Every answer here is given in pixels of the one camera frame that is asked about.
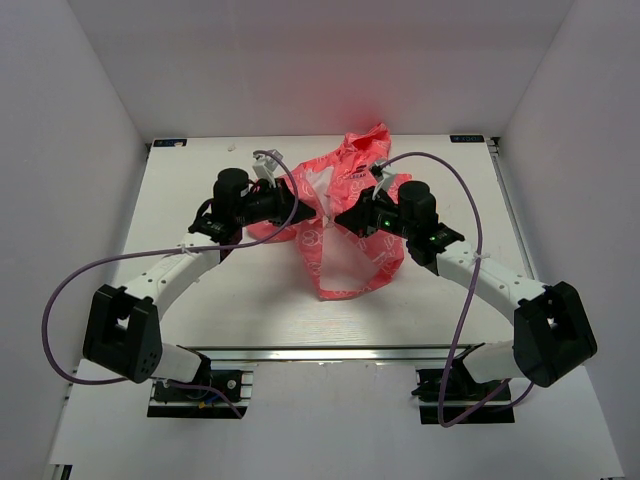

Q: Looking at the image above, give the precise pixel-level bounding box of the blue label right corner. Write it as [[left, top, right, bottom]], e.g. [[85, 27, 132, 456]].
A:
[[449, 134, 485, 143]]

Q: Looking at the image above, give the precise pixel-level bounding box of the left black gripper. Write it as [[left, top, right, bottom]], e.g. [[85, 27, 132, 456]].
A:
[[235, 179, 315, 229]]

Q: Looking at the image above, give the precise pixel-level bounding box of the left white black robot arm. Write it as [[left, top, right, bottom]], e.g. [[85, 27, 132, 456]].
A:
[[82, 168, 316, 399]]

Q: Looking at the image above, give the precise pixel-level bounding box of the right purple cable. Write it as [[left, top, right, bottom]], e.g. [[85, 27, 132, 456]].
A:
[[372, 152, 532, 429]]

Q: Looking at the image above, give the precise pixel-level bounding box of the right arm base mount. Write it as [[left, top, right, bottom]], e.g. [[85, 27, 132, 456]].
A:
[[411, 350, 515, 426]]

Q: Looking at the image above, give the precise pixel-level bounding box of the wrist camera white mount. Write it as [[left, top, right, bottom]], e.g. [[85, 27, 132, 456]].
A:
[[370, 158, 398, 200], [253, 149, 283, 187]]

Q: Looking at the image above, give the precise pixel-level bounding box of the blue label corner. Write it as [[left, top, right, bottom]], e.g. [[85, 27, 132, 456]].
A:
[[152, 138, 187, 148], [449, 134, 485, 143]]

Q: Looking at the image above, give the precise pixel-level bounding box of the purple cable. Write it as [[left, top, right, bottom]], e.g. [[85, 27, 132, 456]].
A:
[[41, 149, 302, 419], [372, 152, 532, 429]]

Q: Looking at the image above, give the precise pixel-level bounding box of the pink jacket white lining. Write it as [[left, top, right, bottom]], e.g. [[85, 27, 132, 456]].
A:
[[272, 123, 404, 301]]

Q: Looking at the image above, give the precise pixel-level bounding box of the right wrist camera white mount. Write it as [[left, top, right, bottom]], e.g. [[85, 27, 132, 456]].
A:
[[370, 158, 398, 200]]

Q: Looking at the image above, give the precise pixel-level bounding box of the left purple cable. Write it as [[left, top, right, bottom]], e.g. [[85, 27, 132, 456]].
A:
[[41, 149, 302, 419]]

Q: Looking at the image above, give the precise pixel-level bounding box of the aluminium rail front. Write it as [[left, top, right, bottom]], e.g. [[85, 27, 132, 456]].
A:
[[92, 343, 566, 369]]

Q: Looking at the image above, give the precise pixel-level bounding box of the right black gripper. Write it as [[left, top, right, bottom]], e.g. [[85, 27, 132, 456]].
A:
[[336, 186, 415, 241]]

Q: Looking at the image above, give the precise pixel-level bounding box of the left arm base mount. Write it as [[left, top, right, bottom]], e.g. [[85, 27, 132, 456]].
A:
[[147, 360, 257, 420]]

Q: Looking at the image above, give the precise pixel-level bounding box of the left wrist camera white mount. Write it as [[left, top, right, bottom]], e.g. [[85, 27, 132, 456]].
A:
[[253, 149, 283, 187]]

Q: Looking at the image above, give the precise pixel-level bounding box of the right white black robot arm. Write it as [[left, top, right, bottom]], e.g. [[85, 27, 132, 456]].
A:
[[335, 181, 597, 399]]

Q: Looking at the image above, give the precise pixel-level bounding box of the blue label left corner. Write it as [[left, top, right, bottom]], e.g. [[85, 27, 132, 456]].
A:
[[152, 138, 187, 148]]

